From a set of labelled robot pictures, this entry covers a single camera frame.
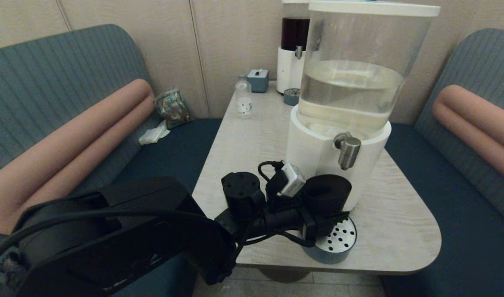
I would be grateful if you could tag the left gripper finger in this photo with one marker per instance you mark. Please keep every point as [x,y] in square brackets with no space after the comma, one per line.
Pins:
[332,220]

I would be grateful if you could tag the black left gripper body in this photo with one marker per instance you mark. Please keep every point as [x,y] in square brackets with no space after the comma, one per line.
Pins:
[289,218]

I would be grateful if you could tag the black plastic cup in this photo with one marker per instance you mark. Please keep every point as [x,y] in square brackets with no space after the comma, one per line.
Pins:
[328,194]

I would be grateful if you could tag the steel water dispenser tap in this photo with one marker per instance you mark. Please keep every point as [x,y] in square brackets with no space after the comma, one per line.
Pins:
[348,150]

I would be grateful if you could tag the large round steel drip tray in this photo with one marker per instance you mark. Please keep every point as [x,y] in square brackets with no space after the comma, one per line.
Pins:
[338,243]

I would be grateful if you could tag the clear water dispenser white base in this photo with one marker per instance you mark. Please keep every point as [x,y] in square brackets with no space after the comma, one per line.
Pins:
[318,140]

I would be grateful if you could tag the small round drip tray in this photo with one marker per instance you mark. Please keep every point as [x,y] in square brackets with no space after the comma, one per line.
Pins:
[292,98]

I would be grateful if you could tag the small clear plastic bottle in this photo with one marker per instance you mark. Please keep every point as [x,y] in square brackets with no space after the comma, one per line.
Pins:
[244,102]

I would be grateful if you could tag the grey-blue tissue box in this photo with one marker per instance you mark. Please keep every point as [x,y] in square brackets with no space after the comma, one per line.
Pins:
[258,81]

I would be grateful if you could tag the dark drink dispenser white base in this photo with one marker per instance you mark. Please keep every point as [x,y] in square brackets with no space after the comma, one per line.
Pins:
[289,70]

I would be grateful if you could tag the white crumpled tissue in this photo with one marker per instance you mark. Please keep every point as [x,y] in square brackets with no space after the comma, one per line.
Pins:
[154,134]

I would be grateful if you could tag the crumpled snack bag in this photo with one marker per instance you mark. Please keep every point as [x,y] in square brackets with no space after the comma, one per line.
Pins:
[172,108]

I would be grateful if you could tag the small steel drink dispenser tap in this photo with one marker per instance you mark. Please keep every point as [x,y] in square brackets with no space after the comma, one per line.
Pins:
[299,52]

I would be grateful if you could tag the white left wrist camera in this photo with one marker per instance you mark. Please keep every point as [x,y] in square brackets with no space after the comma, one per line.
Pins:
[292,181]

